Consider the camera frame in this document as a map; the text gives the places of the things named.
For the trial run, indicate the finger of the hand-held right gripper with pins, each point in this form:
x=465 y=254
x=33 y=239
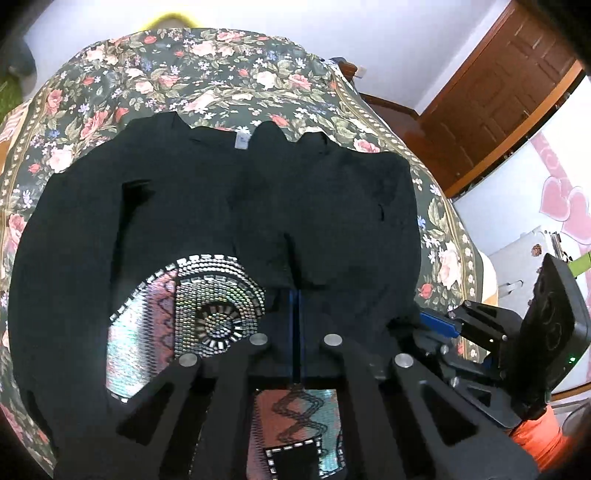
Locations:
x=438 y=324
x=466 y=369

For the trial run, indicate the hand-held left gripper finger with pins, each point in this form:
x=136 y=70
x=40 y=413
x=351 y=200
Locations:
x=293 y=323
x=301 y=332

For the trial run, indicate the black sequined sweater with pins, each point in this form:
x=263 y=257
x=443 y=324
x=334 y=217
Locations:
x=184 y=194

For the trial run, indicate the white plastic box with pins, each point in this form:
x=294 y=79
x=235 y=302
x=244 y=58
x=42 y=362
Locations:
x=512 y=263

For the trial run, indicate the brown wooden door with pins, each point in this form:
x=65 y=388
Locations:
x=498 y=92

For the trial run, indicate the floral bed sheet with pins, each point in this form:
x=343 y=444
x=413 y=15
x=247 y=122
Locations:
x=207 y=69

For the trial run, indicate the yellow round item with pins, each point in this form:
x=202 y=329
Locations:
x=171 y=19

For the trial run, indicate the red white striped cloth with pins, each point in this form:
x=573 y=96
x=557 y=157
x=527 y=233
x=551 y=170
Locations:
x=14 y=119

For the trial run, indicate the grey plush toy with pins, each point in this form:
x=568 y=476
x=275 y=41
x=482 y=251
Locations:
x=18 y=55

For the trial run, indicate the wooden bed post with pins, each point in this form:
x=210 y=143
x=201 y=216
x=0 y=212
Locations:
x=348 y=68

